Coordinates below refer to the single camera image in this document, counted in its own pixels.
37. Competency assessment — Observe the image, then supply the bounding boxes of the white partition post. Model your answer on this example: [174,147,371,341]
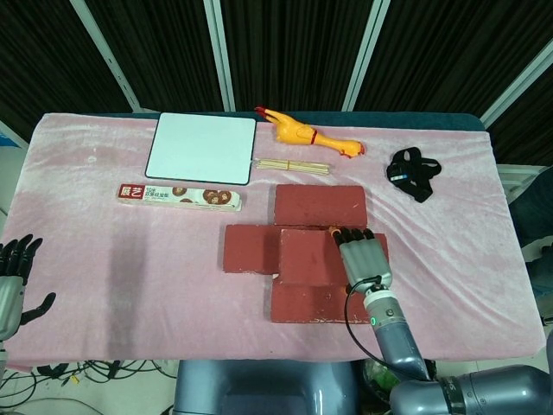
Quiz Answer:
[343,0,392,112]
[68,0,142,114]
[480,25,553,129]
[203,0,236,114]

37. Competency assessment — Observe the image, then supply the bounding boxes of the red brick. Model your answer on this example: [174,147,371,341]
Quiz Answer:
[272,184,369,228]
[269,279,378,325]
[222,223,283,275]
[277,227,391,287]

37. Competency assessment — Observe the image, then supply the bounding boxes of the black strap headlamp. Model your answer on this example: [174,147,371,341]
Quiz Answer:
[385,146,443,205]

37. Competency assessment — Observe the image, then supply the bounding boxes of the pink velvet table cloth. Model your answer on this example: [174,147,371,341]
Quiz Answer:
[3,112,547,374]

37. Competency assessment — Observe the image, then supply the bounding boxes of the white board with black rim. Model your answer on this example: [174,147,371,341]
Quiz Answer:
[144,112,257,187]

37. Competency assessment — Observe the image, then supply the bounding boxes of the grey equipment beside table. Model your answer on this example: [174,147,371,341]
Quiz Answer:
[496,163,553,278]

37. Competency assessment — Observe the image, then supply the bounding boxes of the tangle of floor cables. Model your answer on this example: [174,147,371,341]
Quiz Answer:
[0,358,179,410]

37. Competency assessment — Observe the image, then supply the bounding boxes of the long baking paper box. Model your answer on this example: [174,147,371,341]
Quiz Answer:
[117,182,245,214]

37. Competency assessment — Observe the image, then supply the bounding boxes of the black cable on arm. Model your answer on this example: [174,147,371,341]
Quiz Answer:
[343,278,435,383]

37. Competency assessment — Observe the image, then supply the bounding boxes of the black and grey left robot hand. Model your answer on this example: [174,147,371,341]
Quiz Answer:
[0,233,58,342]

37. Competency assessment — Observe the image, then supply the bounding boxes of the yellow rubber chicken toy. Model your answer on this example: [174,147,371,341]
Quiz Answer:
[254,105,369,160]

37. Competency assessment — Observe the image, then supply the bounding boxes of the bundle of bamboo sticks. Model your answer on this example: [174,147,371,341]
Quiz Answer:
[251,157,333,177]

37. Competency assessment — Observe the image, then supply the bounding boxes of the blue-grey robot torso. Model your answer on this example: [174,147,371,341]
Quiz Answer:
[174,358,369,415]

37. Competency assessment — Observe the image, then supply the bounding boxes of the black and grey right robot hand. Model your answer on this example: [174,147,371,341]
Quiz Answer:
[327,226,394,296]

